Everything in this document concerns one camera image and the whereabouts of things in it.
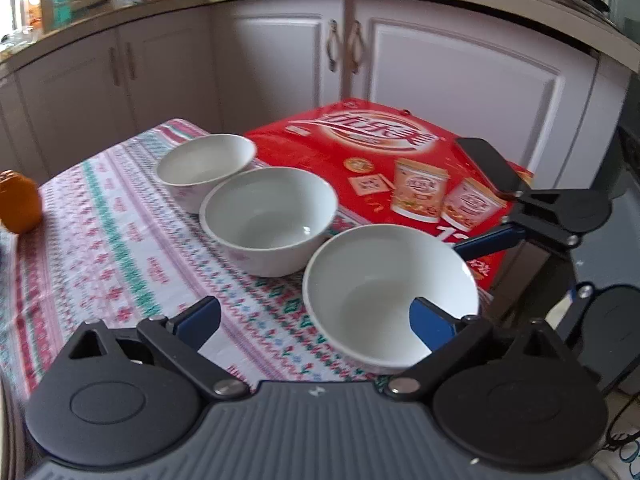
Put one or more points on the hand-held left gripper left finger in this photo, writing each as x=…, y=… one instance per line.
x=200, y=322

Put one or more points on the patterned tablecloth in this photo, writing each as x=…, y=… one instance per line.
x=125, y=260

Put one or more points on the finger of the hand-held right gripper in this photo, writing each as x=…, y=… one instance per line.
x=490, y=242
x=580, y=305

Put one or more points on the white bowl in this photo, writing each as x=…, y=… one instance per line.
x=370, y=280
x=265, y=210
x=205, y=160

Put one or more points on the bumpy orange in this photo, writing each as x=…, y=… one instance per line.
x=20, y=205

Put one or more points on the teal water bottle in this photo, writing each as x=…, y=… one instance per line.
x=61, y=10

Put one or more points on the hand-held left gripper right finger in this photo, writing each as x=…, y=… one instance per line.
x=430, y=325

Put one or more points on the white kitchen cabinets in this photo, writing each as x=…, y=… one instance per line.
x=280, y=60

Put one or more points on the red printed cardboard box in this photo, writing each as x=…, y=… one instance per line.
x=310, y=145

